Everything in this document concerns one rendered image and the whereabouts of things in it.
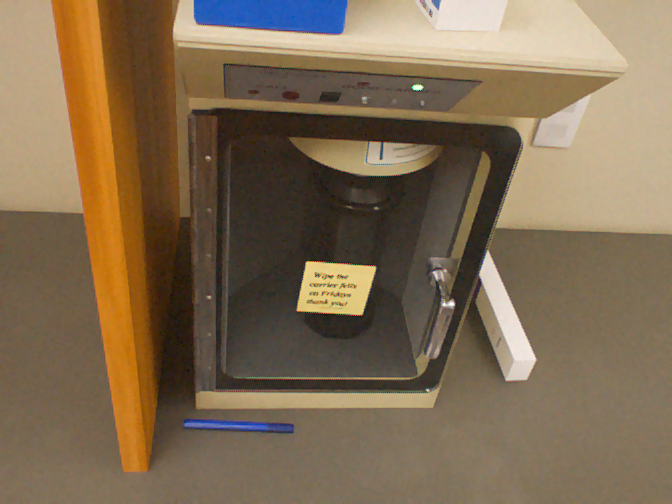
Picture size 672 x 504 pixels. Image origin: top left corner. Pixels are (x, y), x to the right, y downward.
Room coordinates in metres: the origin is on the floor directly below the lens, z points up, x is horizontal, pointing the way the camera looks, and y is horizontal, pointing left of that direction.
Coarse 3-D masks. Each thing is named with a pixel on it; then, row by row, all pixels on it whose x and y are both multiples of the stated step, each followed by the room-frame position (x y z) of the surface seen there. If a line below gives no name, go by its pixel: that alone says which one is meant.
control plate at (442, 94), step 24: (240, 72) 0.46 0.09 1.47; (264, 72) 0.46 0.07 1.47; (288, 72) 0.46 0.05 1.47; (312, 72) 0.46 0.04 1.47; (336, 72) 0.46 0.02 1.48; (240, 96) 0.50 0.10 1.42; (264, 96) 0.50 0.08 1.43; (312, 96) 0.51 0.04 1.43; (360, 96) 0.51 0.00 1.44; (384, 96) 0.51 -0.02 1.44; (408, 96) 0.51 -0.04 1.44; (432, 96) 0.51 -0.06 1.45; (456, 96) 0.51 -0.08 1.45
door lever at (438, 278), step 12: (432, 276) 0.57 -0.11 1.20; (444, 276) 0.57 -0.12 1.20; (444, 288) 0.55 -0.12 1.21; (444, 300) 0.53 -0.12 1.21; (444, 312) 0.52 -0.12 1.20; (432, 324) 0.53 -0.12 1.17; (444, 324) 0.52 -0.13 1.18; (432, 336) 0.52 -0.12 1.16; (444, 336) 0.52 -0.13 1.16; (432, 348) 0.52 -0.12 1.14
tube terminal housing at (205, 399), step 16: (304, 112) 0.55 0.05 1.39; (320, 112) 0.55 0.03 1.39; (336, 112) 0.56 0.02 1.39; (352, 112) 0.56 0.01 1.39; (368, 112) 0.56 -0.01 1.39; (384, 112) 0.57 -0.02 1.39; (400, 112) 0.57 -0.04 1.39; (416, 112) 0.57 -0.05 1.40; (432, 112) 0.57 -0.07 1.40; (528, 128) 0.59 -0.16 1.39; (496, 224) 0.59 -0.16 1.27; (208, 400) 0.54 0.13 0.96; (224, 400) 0.54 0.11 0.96; (240, 400) 0.54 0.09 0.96; (256, 400) 0.55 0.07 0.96; (272, 400) 0.55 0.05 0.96; (288, 400) 0.56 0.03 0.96; (304, 400) 0.56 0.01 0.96; (320, 400) 0.56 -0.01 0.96; (336, 400) 0.57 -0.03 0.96; (352, 400) 0.57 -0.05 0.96; (368, 400) 0.58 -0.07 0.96; (384, 400) 0.58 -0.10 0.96; (400, 400) 0.58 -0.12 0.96; (416, 400) 0.59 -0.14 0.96; (432, 400) 0.59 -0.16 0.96
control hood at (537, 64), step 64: (192, 0) 0.47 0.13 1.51; (384, 0) 0.53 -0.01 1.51; (512, 0) 0.57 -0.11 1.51; (192, 64) 0.45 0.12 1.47; (256, 64) 0.45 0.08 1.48; (320, 64) 0.45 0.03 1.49; (384, 64) 0.45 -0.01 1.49; (448, 64) 0.46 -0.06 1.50; (512, 64) 0.46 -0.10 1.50; (576, 64) 0.47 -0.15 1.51
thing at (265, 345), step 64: (256, 128) 0.53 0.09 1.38; (320, 128) 0.54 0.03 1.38; (384, 128) 0.55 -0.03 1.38; (448, 128) 0.57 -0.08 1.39; (512, 128) 0.58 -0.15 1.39; (256, 192) 0.53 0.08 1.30; (320, 192) 0.54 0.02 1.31; (384, 192) 0.56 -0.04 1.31; (448, 192) 0.57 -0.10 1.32; (256, 256) 0.53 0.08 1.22; (320, 256) 0.55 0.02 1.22; (384, 256) 0.56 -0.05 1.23; (448, 256) 0.57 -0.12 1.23; (256, 320) 0.53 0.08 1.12; (320, 320) 0.55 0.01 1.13; (384, 320) 0.56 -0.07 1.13; (256, 384) 0.54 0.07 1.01; (320, 384) 0.55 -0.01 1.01; (384, 384) 0.57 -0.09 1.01
